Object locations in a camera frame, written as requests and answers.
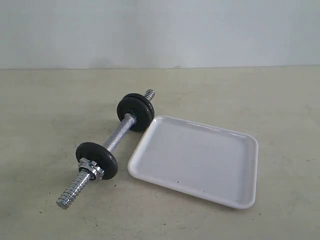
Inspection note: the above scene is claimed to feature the chrome star collar nut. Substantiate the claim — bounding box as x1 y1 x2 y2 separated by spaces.
78 157 104 181

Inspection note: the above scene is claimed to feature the white rectangular tray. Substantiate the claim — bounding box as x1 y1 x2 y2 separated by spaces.
127 115 259 209

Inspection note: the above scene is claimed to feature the black weight plate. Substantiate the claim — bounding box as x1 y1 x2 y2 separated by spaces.
123 93 155 121
116 96 152 132
75 142 118 180

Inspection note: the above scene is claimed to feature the chrome threaded dumbbell bar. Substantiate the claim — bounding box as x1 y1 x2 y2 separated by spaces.
56 89 155 210

